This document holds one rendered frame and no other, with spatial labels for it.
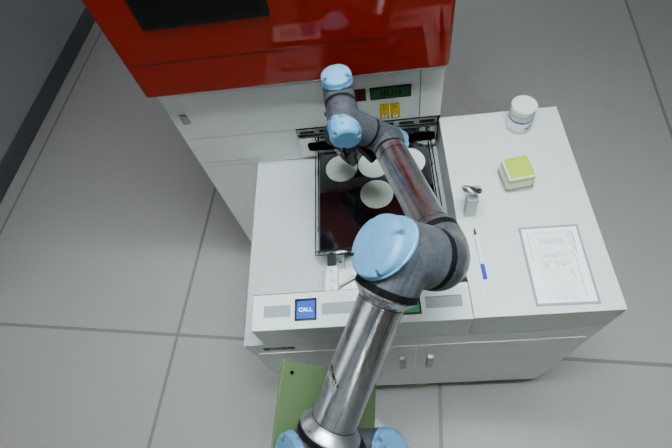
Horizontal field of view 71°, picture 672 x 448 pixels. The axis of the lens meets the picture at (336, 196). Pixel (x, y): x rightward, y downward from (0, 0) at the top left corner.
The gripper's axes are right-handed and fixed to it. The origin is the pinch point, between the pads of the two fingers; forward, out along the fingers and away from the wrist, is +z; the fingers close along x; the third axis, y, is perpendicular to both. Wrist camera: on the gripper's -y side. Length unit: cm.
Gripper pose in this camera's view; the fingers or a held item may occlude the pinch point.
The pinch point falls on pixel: (355, 163)
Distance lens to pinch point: 138.3
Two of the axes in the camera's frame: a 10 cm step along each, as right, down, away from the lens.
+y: -7.6, -5.0, 4.1
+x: -6.4, 7.0, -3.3
